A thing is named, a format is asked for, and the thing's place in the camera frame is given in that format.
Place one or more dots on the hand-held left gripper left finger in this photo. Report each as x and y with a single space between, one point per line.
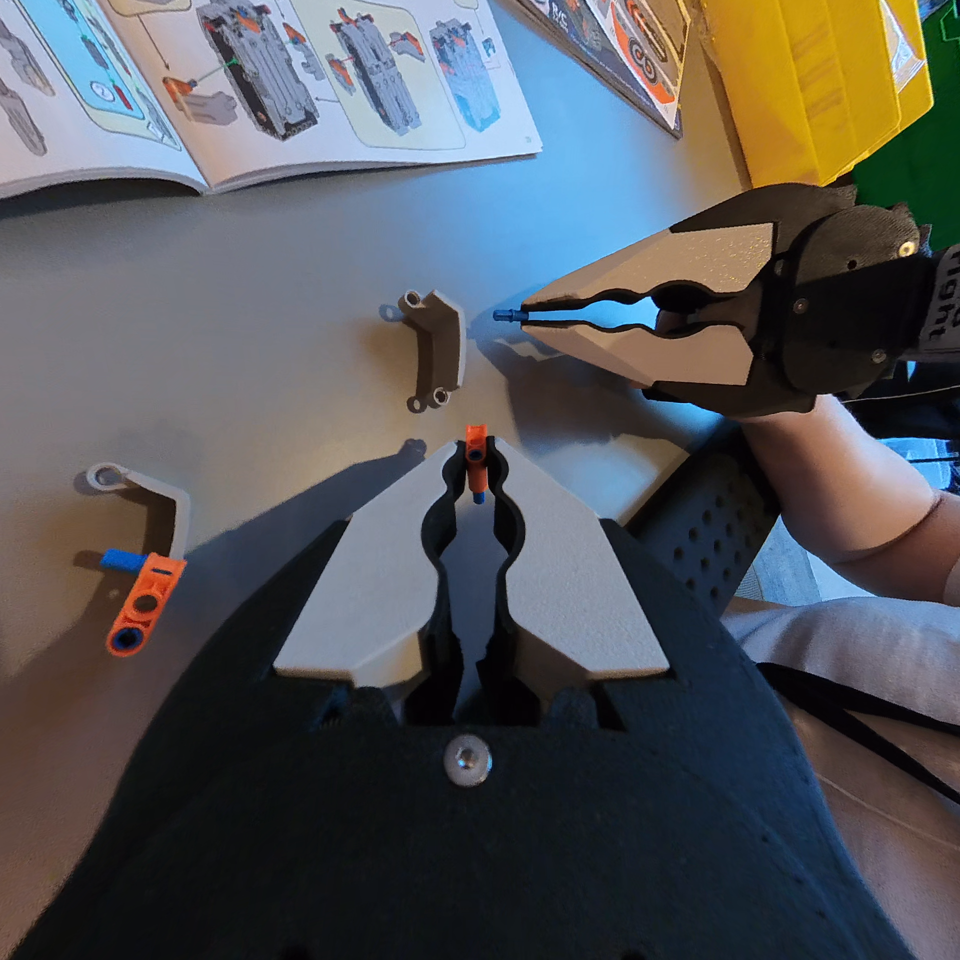
375 600

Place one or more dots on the grey curved panel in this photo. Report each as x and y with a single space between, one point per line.
169 517
442 352

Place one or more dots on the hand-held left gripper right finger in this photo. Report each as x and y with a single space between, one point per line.
577 600

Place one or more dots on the grey desk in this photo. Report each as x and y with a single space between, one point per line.
262 337

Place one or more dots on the open instruction booklet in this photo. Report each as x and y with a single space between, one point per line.
375 142

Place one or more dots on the orange angle connector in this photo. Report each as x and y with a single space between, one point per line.
154 592
476 454

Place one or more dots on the clear plastic bag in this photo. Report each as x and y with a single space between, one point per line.
904 45

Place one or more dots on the yellow storage bin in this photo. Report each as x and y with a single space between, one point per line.
810 90

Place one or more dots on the green storage bin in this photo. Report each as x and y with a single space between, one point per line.
937 150

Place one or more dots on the robot sticker sheet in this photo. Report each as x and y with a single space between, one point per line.
645 52

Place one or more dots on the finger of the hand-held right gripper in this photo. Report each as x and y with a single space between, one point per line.
697 255
675 360

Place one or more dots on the person's right forearm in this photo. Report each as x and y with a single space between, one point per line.
840 495

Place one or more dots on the black perforated chair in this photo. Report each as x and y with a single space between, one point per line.
705 540

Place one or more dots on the person's grey clothing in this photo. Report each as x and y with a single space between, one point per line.
862 652

